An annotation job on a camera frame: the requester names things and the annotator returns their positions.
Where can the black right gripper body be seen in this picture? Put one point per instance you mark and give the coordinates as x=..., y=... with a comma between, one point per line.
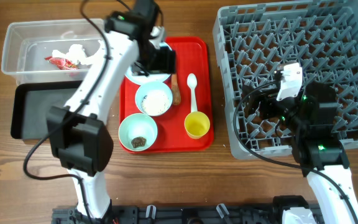
x=282, y=109

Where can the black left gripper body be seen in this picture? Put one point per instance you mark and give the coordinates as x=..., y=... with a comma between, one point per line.
x=153, y=60

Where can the light blue oval plate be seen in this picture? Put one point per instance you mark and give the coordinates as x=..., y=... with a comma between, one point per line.
x=145, y=79

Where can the light blue rice bowl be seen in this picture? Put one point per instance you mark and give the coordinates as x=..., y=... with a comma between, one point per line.
x=145, y=88

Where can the brown sausage piece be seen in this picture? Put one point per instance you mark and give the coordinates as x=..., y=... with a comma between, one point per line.
x=175, y=90

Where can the white rice pile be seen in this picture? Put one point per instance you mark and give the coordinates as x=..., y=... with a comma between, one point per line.
x=155, y=103

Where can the pale green bowl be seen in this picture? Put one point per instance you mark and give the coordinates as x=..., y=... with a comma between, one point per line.
x=136, y=125

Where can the yellow plastic cup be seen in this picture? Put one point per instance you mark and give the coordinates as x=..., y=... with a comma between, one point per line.
x=197, y=124

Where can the white napkin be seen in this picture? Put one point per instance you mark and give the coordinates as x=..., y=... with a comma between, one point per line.
x=76, y=54

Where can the dark food lump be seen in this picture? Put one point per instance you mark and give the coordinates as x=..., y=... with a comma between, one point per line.
x=138, y=142

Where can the red snack wrapper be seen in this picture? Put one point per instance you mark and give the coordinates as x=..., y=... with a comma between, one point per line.
x=61, y=63

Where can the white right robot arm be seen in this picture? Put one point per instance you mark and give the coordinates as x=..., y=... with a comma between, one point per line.
x=309, y=114

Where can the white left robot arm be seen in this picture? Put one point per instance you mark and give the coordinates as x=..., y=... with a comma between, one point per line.
x=126, y=37

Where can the grey dishwasher rack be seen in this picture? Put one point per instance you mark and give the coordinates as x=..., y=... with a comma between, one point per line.
x=251, y=41

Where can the clear plastic waste bin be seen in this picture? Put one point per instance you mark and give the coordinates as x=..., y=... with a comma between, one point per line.
x=28, y=44

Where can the black waste tray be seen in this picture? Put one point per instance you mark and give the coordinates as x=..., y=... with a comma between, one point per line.
x=32, y=103

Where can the white plastic spoon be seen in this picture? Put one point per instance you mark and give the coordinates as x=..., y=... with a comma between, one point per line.
x=192, y=84

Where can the red serving tray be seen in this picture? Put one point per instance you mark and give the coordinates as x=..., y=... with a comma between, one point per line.
x=192, y=57

